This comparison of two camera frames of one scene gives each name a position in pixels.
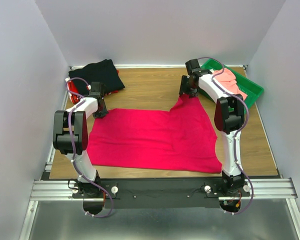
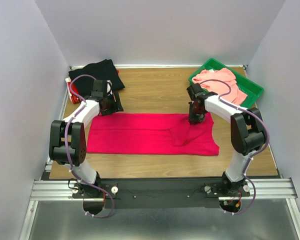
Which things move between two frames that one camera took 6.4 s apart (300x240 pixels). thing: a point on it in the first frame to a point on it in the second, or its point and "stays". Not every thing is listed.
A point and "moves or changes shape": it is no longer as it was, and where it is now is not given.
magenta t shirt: [181, 139] moves or changes shape
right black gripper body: [186, 88] to [195, 115]
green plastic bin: [252, 90] stays
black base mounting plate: [161, 193] stays
